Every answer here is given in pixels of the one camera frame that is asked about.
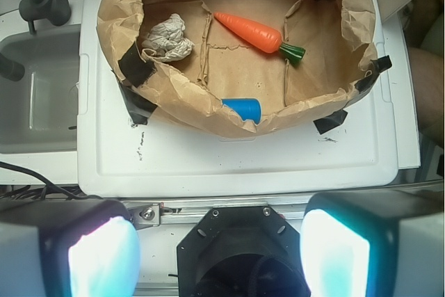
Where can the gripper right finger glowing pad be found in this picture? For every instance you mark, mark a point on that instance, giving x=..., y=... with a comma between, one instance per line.
x=374, y=243

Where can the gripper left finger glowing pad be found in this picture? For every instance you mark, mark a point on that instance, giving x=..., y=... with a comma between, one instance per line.
x=68, y=248

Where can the white paper ball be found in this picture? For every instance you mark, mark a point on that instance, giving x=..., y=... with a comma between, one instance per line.
x=166, y=41

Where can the black tape strip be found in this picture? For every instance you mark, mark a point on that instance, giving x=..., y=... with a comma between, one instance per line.
x=139, y=109
x=364, y=85
x=328, y=123
x=134, y=68

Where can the grey sink basin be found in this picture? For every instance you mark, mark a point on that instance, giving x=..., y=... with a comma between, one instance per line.
x=39, y=112

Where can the blue plastic cup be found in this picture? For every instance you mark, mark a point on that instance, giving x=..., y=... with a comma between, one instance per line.
x=246, y=108

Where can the brown paper bag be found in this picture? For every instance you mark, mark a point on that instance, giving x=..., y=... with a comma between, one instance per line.
x=336, y=34

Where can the orange toy carrot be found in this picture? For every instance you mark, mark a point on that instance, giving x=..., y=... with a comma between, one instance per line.
x=264, y=38

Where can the dark grey faucet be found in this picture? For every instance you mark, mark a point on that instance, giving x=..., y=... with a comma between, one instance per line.
x=57, y=12

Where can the black octagonal mount plate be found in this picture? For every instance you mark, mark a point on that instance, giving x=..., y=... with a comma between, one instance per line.
x=241, y=251

